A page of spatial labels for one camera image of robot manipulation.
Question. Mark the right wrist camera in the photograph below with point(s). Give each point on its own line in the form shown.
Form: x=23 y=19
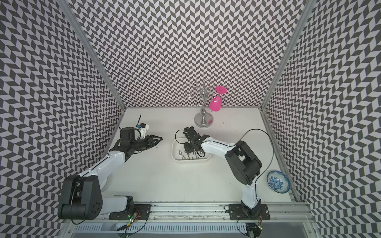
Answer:
x=190 y=133

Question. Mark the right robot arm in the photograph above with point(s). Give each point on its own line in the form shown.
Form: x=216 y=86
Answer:
x=244 y=164

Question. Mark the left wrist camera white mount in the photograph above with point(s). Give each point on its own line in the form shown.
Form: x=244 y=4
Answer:
x=142 y=127

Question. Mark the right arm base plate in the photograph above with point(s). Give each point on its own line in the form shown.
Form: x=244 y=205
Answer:
x=240 y=211

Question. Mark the aluminium corner post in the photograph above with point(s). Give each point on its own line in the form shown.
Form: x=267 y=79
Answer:
x=90 y=50
x=289 y=50

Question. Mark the clear wine glass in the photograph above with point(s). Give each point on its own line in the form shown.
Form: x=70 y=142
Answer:
x=192 y=90

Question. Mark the chrome glass holder stand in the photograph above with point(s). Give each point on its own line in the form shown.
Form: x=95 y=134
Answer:
x=203 y=119

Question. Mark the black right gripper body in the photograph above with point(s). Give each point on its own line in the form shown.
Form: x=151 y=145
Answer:
x=189 y=147

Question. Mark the aluminium corner post right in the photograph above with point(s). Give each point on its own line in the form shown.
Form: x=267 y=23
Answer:
x=289 y=50

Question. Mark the aluminium corner post left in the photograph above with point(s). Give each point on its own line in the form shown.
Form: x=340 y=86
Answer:
x=90 y=50

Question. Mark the aluminium front rail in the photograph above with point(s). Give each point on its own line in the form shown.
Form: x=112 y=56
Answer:
x=294 y=212

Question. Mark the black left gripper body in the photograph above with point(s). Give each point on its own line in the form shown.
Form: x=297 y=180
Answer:
x=139 y=145

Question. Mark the pink wine glass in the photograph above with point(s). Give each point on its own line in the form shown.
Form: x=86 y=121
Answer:
x=216 y=102

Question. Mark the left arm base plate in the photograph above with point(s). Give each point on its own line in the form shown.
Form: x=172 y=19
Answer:
x=142 y=211

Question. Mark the white storage box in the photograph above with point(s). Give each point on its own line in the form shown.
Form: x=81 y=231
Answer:
x=178 y=144

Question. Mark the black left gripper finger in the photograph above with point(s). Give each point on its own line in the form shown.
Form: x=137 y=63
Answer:
x=151 y=144
x=152 y=137

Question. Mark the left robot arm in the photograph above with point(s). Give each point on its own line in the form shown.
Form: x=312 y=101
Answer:
x=81 y=195

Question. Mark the blue patterned bowl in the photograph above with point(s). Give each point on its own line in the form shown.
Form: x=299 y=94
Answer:
x=278 y=182

